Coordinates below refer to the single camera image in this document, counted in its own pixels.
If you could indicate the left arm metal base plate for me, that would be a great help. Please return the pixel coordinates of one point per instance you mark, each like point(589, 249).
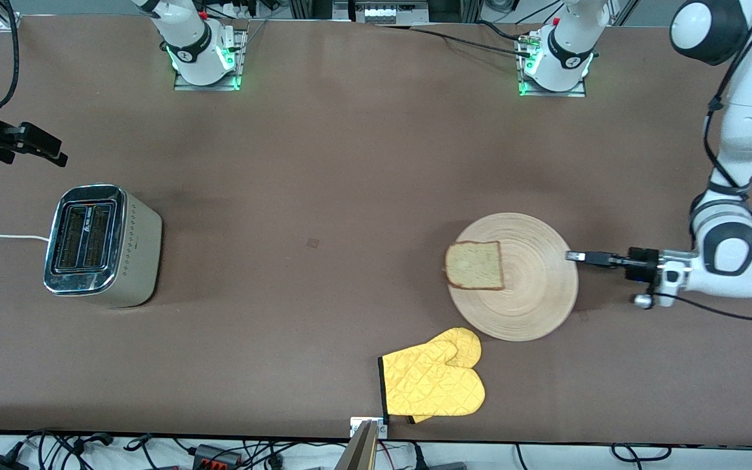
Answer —
point(581, 88)

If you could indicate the red and black connector box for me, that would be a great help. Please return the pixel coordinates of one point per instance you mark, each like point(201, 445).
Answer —
point(216, 457)

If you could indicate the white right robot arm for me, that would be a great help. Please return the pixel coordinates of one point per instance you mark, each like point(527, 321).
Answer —
point(190, 39)

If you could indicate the yellow quilted oven mitt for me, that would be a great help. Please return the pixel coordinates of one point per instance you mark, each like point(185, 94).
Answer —
point(464, 339)
point(431, 385)

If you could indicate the metal front camera mount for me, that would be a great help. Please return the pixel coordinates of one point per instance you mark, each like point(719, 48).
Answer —
point(363, 447)

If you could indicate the white power strip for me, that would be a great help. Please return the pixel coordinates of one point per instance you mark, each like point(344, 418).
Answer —
point(392, 12)

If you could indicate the chrome and beige toaster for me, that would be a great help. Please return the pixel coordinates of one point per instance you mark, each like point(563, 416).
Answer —
point(128, 248)

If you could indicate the brown-crusted bread slice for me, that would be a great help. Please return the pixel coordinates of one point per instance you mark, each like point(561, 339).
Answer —
point(474, 264)

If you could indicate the metal corner bracket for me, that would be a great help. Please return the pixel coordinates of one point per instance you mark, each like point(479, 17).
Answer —
point(9, 21)

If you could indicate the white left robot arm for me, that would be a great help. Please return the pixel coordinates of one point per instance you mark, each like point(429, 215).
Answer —
point(741, 130)

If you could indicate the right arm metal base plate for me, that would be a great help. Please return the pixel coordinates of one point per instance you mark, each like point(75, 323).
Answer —
point(240, 52)

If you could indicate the black power adapter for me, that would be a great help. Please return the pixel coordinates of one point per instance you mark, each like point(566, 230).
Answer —
point(0, 463)

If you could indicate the round wooden plate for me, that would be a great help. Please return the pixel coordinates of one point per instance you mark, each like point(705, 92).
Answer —
point(532, 287)

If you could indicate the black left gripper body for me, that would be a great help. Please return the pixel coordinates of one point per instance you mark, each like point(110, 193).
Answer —
point(641, 262)

